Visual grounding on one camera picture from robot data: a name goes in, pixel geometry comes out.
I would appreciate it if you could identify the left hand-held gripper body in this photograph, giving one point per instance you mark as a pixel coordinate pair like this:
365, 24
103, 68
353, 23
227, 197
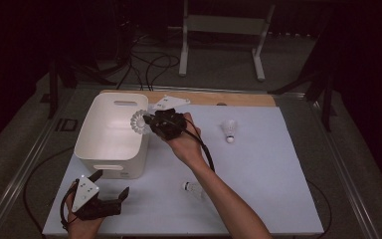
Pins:
96, 208

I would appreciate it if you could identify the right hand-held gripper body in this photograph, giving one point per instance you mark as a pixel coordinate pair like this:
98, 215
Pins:
170, 124

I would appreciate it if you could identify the white shuttlecock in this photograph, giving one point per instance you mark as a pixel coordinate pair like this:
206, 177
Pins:
190, 187
229, 129
139, 122

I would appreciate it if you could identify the white plastic storage bin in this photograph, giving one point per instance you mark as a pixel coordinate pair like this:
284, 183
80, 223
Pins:
112, 139

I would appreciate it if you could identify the person's left hand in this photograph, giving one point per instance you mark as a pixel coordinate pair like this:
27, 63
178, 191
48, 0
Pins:
83, 229

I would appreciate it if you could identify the person's right hand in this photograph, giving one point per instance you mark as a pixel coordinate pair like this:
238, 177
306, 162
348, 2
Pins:
187, 146

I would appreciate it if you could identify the black stand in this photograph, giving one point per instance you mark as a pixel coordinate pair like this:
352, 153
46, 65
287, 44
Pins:
53, 93
327, 106

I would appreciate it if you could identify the white metal stand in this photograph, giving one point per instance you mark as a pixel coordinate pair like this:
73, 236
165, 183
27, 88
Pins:
225, 25

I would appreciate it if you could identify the dark curtain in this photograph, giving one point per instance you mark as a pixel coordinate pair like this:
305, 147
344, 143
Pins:
6, 66
371, 83

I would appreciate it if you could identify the metal floor frame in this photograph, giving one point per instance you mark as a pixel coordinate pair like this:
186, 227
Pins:
18, 179

